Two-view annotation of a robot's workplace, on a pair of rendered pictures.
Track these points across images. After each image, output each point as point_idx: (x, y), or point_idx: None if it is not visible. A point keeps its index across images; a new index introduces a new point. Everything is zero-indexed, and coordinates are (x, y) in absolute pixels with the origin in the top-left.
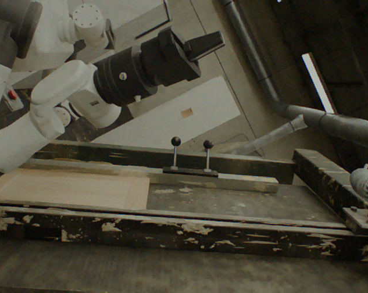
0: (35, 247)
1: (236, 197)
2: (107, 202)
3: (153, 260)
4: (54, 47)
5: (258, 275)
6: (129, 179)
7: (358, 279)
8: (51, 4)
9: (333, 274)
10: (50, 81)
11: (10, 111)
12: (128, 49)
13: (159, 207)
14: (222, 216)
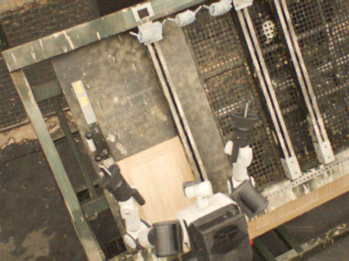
0: (205, 168)
1: (105, 104)
2: (159, 165)
3: (192, 122)
4: (211, 196)
5: (183, 79)
6: (124, 172)
7: (167, 39)
8: (216, 206)
9: (168, 49)
10: (249, 159)
11: None
12: (250, 134)
13: (144, 141)
14: (169, 101)
